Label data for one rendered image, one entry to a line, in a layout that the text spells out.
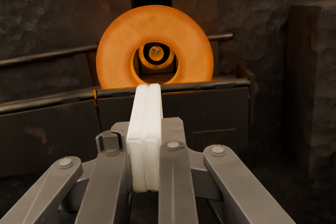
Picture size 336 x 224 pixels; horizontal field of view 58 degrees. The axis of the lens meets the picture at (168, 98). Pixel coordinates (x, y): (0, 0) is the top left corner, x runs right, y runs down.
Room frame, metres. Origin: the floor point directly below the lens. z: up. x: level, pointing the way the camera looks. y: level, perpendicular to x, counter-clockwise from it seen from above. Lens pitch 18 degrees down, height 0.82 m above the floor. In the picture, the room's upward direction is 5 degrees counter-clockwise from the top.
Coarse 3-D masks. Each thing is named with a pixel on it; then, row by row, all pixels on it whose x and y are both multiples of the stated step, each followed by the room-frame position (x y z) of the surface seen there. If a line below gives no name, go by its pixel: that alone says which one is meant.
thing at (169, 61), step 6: (138, 48) 0.50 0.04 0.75; (138, 54) 0.50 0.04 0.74; (144, 60) 0.50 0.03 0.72; (168, 60) 0.50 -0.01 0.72; (144, 66) 0.50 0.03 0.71; (150, 66) 0.50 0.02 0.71; (156, 66) 0.50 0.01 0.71; (162, 66) 0.50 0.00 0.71; (168, 66) 0.50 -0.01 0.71; (144, 72) 0.50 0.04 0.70; (150, 72) 0.50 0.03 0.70; (156, 72) 0.50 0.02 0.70; (162, 72) 0.50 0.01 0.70
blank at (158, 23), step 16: (128, 16) 0.39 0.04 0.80; (144, 16) 0.39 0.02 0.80; (160, 16) 0.39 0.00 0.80; (176, 16) 0.38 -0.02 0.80; (112, 32) 0.39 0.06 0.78; (128, 32) 0.39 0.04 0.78; (144, 32) 0.39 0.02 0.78; (160, 32) 0.39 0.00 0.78; (176, 32) 0.39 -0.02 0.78; (192, 32) 0.38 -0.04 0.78; (112, 48) 0.39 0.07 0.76; (128, 48) 0.39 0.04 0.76; (176, 48) 0.38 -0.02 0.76; (192, 48) 0.38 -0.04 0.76; (208, 48) 0.38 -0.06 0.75; (96, 64) 0.39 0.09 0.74; (112, 64) 0.39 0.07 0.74; (128, 64) 0.39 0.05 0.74; (192, 64) 0.38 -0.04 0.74; (208, 64) 0.38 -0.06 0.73; (112, 80) 0.39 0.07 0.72; (128, 80) 0.39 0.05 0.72; (176, 80) 0.39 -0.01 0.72; (192, 80) 0.38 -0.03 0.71
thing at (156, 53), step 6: (150, 42) 0.49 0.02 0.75; (156, 42) 0.48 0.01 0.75; (144, 48) 0.49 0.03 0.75; (150, 48) 0.48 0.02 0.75; (156, 48) 0.48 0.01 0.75; (162, 48) 0.48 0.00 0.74; (168, 48) 0.49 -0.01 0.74; (144, 54) 0.49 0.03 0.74; (150, 54) 0.48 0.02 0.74; (156, 54) 0.48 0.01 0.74; (162, 54) 0.48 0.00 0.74; (168, 54) 0.49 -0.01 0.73; (150, 60) 0.48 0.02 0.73; (156, 60) 0.48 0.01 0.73; (162, 60) 0.48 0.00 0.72
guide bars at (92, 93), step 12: (168, 84) 0.37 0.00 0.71; (180, 84) 0.37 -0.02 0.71; (192, 84) 0.37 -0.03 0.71; (204, 84) 0.37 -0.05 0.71; (216, 84) 0.37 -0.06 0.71; (228, 84) 0.37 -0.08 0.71; (240, 84) 0.37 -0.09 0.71; (60, 96) 0.37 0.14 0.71; (72, 96) 0.37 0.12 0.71; (84, 96) 0.37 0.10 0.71; (108, 96) 0.37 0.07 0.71; (0, 108) 0.37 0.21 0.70; (12, 108) 0.37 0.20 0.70; (24, 108) 0.37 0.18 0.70; (36, 108) 0.37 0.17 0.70
